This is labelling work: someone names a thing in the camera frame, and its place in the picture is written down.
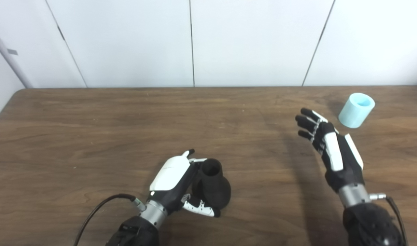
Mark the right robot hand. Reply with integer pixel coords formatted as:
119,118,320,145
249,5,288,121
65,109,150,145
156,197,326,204
295,108,365,193

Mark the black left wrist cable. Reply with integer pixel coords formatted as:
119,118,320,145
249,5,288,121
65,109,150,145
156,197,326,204
73,194,147,246

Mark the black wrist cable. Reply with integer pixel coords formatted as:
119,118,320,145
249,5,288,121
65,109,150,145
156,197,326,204
370,193,408,246
73,194,147,246

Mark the black nozzle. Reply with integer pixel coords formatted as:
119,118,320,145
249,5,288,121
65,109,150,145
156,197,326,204
192,158,231,210

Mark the light-blue hose piece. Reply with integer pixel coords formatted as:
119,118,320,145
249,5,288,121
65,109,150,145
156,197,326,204
338,93,375,128

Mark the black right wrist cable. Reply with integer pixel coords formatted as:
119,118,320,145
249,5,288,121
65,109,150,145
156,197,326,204
370,193,408,246

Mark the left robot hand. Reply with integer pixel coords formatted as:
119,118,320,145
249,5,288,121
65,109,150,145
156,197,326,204
149,149,221,218

